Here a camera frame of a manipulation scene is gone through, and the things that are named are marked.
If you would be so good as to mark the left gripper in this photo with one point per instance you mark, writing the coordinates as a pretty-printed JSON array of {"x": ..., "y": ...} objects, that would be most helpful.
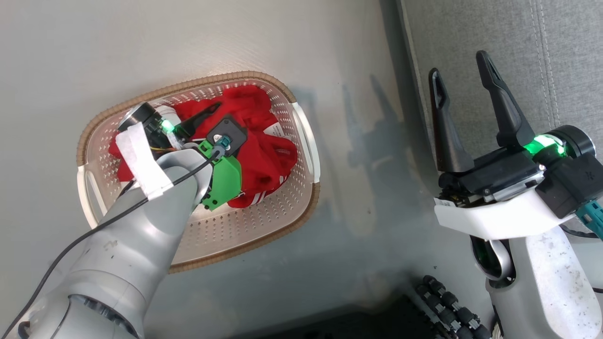
[{"x": 170, "y": 129}]

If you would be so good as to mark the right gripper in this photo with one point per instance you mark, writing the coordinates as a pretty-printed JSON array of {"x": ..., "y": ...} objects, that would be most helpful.
[{"x": 499, "y": 176}]

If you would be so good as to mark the red and white clothing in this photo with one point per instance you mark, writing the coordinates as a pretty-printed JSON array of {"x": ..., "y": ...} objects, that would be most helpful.
[{"x": 264, "y": 160}]

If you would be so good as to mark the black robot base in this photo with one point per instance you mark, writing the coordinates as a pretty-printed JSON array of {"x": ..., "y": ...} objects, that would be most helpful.
[{"x": 377, "y": 326}]

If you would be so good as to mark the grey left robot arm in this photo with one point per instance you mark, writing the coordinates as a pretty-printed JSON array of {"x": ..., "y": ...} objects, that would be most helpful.
[{"x": 118, "y": 263}]

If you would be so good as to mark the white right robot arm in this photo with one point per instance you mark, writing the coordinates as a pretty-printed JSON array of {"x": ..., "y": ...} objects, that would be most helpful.
[{"x": 551, "y": 292}]

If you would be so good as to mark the black ribbed robot base wheel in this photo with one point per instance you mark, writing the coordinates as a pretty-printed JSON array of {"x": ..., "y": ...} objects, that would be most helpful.
[{"x": 452, "y": 303}]

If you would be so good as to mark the beige perforated laundry basket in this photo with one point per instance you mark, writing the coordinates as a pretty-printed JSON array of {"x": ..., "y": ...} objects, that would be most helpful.
[{"x": 235, "y": 230}]

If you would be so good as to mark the grey fabric sofa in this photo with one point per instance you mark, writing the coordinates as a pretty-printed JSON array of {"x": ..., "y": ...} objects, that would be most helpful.
[{"x": 471, "y": 28}]

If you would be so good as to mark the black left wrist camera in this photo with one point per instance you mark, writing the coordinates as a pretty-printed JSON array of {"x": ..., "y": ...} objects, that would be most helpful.
[{"x": 229, "y": 131}]

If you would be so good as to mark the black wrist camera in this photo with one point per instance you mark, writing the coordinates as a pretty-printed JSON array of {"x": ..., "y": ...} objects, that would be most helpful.
[
  {"x": 574, "y": 183},
  {"x": 229, "y": 131}
]

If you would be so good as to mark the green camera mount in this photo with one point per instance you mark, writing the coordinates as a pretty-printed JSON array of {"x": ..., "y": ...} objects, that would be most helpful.
[{"x": 227, "y": 181}]

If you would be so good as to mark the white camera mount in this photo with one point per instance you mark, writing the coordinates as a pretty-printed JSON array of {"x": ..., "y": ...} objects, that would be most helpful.
[{"x": 494, "y": 221}]

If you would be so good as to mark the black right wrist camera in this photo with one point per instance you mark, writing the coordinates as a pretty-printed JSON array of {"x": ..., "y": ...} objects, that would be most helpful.
[{"x": 574, "y": 183}]

